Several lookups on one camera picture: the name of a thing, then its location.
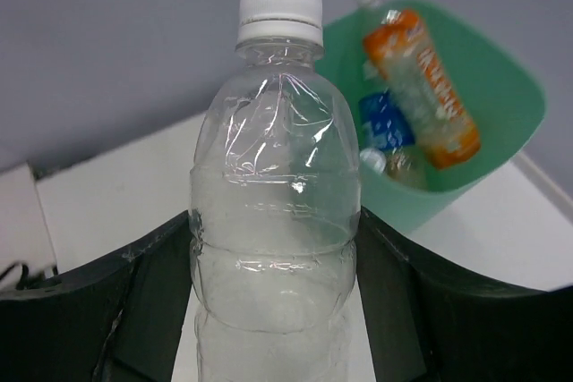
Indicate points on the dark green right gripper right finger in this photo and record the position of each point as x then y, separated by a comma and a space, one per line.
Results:
429, 319

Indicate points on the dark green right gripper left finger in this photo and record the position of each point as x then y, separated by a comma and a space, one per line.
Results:
117, 318

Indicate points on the blue label plastic bottle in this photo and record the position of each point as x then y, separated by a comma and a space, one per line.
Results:
384, 126

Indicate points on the orange label clear bottle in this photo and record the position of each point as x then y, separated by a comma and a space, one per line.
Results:
400, 47

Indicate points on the clear white-cap plastic bottle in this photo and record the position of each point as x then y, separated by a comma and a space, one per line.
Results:
274, 208

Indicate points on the green plastic bin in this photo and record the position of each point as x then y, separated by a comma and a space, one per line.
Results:
505, 101

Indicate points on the clear capless plastic bottle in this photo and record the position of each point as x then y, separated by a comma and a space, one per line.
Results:
404, 165

